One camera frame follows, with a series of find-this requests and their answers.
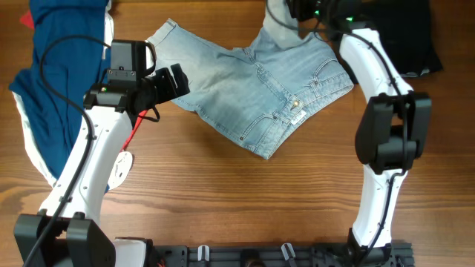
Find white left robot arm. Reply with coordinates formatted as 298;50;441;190
14;64;190;266

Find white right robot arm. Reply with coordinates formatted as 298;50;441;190
286;1;432;266

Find white garment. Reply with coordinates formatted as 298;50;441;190
11;0;134;191

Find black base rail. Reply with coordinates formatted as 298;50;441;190
148;243;415;267

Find black folded garment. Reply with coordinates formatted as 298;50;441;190
341;0;443;78

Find dark blue shirt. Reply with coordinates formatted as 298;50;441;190
9;0;110;179

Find light blue denim shorts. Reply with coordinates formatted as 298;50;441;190
148;1;353;159

